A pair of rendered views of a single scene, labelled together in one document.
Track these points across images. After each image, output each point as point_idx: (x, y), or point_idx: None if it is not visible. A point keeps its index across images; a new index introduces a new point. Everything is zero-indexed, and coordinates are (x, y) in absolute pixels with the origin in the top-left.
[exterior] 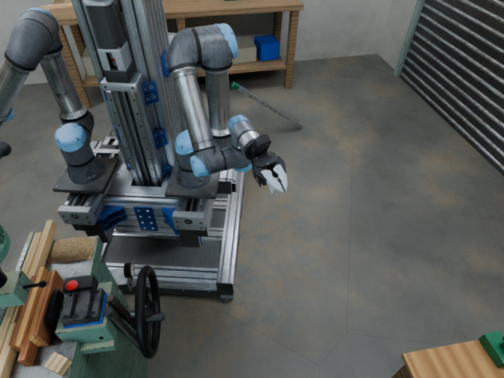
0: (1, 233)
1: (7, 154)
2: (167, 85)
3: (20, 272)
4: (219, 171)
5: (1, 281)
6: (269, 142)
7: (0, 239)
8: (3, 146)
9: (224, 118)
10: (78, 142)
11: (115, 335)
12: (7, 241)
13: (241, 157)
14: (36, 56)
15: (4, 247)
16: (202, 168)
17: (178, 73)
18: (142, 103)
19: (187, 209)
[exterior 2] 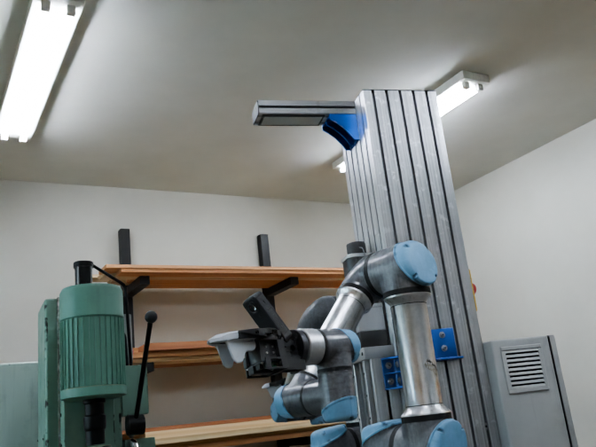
0: (107, 378)
1: (148, 319)
2: (444, 380)
3: (108, 445)
4: (296, 407)
5: (92, 438)
6: (254, 300)
7: (101, 380)
8: (149, 311)
9: (411, 383)
10: (322, 438)
11: None
12: (106, 388)
13: (319, 387)
14: (312, 324)
15: (98, 388)
16: (278, 395)
17: (337, 295)
18: (376, 381)
19: None
